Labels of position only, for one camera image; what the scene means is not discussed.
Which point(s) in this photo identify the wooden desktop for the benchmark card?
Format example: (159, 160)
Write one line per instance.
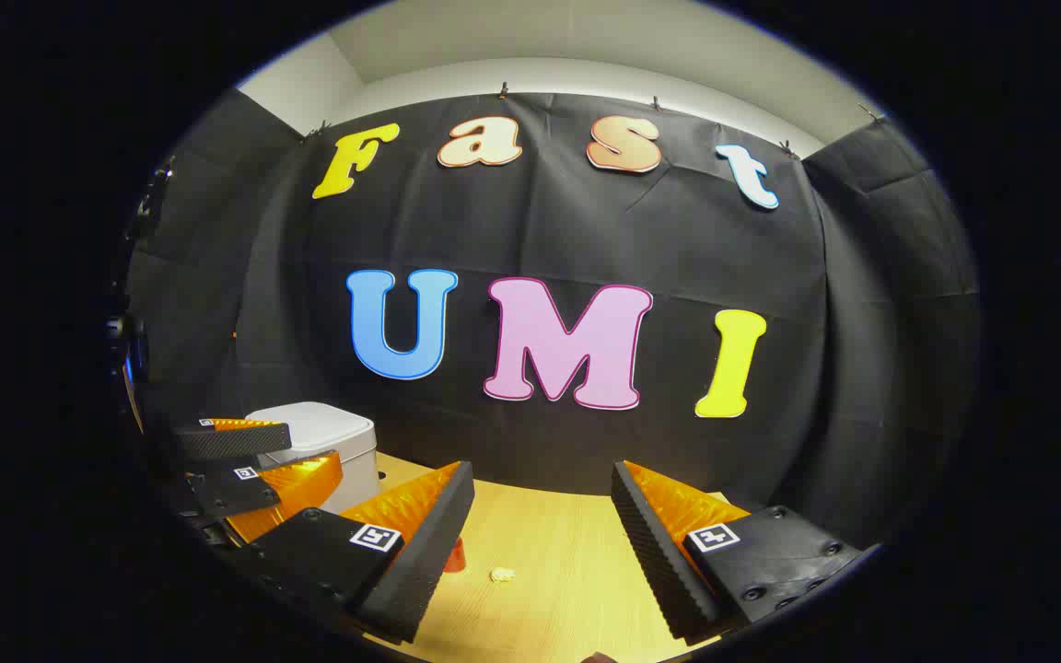
(558, 552)

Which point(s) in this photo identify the white desktop garbage bin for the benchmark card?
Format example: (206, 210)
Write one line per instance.
(328, 428)

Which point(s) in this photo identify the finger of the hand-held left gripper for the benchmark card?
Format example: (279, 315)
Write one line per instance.
(236, 442)
(236, 493)

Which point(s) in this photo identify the yellow paper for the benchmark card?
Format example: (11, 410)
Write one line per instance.
(502, 575)

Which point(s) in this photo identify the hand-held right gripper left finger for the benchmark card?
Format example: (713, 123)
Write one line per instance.
(429, 562)

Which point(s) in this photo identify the black backdrop cloth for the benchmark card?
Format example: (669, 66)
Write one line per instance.
(540, 230)

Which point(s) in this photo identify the red pop can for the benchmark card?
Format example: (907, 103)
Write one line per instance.
(454, 557)

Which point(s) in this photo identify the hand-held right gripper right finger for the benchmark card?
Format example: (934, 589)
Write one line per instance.
(655, 562)

